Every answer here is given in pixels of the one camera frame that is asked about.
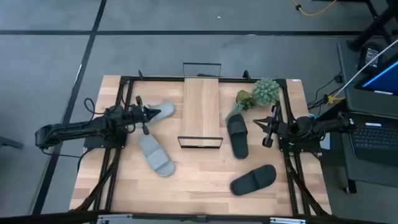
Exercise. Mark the white paper sheet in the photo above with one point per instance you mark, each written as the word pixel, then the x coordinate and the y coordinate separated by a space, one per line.
pixel 326 143

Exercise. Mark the black power adapter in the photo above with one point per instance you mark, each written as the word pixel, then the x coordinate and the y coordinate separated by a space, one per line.
pixel 370 56

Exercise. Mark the black overhead rig bar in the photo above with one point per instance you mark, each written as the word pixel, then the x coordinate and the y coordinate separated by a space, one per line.
pixel 46 218

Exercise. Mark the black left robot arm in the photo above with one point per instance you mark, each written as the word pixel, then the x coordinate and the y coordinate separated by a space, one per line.
pixel 71 129

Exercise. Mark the black slide sandal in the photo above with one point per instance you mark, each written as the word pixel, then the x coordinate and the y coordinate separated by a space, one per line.
pixel 253 180
pixel 237 137

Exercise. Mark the white rod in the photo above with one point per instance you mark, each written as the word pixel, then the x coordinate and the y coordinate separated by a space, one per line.
pixel 360 70

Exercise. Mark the monitor with blue screen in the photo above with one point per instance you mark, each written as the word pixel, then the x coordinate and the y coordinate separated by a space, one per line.
pixel 385 79

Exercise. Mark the grey metal leg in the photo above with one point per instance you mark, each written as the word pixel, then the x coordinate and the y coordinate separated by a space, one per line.
pixel 9 142

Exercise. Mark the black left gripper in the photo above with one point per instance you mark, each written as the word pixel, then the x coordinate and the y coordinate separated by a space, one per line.
pixel 136 115

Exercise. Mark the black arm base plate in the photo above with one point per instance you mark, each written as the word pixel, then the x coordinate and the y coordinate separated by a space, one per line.
pixel 93 143
pixel 311 148

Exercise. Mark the wooden shelf with black frame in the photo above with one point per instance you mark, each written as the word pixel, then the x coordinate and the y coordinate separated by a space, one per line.
pixel 200 109

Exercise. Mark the black laptop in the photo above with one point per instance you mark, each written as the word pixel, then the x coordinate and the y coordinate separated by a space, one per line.
pixel 373 140

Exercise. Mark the black metal table frame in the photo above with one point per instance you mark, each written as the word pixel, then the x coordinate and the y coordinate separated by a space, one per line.
pixel 155 78

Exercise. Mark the grey slide sandal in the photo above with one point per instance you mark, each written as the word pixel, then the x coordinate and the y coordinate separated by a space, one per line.
pixel 155 155
pixel 166 109

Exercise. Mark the round green artificial plant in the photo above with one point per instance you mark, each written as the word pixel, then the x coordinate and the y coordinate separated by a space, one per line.
pixel 265 91

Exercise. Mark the small leafy artificial plant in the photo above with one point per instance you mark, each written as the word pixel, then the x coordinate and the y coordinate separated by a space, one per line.
pixel 245 99

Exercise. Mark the silver bracket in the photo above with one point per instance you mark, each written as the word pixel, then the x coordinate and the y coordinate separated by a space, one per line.
pixel 287 221
pixel 115 219

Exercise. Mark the dark grey desk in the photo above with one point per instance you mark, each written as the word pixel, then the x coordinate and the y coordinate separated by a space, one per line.
pixel 357 102

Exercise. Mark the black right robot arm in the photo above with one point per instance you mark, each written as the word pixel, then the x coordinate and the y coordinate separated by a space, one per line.
pixel 323 126

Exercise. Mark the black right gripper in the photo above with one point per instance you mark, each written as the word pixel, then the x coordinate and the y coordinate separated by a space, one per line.
pixel 280 129

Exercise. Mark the black stand legs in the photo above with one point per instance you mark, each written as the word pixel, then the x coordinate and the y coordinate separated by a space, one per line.
pixel 373 28

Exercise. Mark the yellow clamp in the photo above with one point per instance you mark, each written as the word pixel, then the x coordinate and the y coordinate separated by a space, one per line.
pixel 334 99

